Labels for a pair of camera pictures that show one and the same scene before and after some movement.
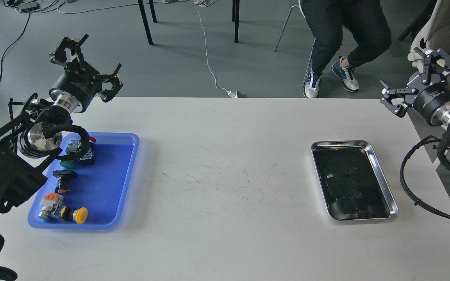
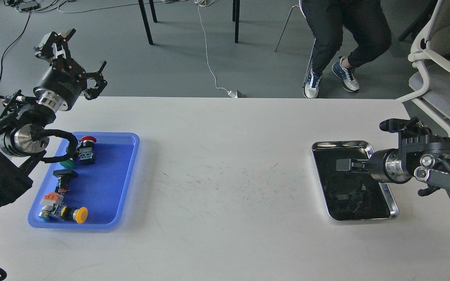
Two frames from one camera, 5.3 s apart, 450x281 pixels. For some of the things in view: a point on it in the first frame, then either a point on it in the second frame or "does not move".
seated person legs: x=366 y=25 does not move
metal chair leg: x=284 y=27 does not move
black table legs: x=235 y=14 does not move
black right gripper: x=430 y=95 -> x=388 y=165
